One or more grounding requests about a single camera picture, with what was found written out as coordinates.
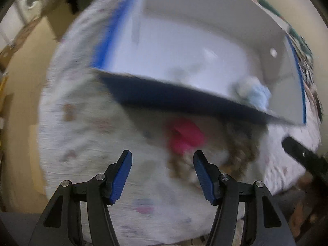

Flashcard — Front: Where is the printed white bedsheet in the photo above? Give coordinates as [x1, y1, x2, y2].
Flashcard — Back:
[38, 0, 323, 244]

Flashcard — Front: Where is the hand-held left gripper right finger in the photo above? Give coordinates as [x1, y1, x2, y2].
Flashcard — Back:
[193, 150, 296, 246]

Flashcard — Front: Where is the brown spotted plush toy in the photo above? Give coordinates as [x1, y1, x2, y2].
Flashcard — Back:
[168, 123, 259, 182]

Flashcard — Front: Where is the dark grey cloth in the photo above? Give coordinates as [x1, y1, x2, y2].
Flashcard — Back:
[0, 211, 41, 246]

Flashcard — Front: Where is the flat cardboard sheet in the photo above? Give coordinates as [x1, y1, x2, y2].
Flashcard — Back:
[28, 124, 47, 195]

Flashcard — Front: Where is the blue cardboard box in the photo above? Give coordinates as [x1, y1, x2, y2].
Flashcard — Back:
[90, 0, 308, 127]

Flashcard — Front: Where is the pink plush toy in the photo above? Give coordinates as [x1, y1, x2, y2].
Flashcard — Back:
[166, 119, 207, 155]

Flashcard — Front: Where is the white plush toy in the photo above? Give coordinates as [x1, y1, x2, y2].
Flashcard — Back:
[234, 77, 257, 100]

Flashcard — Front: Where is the light blue plush toy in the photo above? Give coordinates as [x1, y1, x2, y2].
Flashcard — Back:
[247, 81, 272, 110]

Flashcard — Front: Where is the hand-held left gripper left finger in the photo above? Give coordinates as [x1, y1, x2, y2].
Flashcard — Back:
[28, 150, 133, 246]

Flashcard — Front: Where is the black white striped cloth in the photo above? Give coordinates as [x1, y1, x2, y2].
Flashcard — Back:
[287, 26, 323, 123]

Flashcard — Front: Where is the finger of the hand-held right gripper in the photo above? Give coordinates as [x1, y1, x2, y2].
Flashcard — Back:
[282, 136, 328, 182]

